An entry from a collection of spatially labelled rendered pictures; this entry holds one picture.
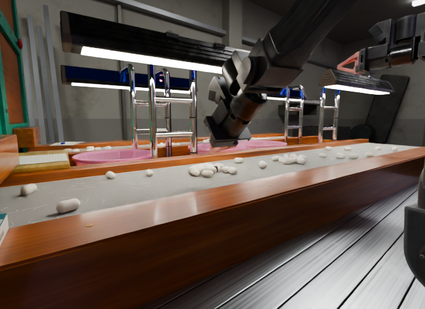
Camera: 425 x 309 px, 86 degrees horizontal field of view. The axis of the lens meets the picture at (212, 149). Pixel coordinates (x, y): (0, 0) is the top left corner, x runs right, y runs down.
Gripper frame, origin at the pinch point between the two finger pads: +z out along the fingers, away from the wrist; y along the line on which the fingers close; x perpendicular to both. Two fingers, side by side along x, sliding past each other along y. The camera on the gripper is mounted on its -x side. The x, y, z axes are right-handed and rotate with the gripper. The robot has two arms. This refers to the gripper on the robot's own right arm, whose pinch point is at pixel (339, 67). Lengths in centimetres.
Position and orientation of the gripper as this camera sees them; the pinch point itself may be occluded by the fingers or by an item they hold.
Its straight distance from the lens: 94.8
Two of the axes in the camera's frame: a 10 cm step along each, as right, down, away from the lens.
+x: 0.1, 9.9, 1.2
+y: -7.8, 0.8, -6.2
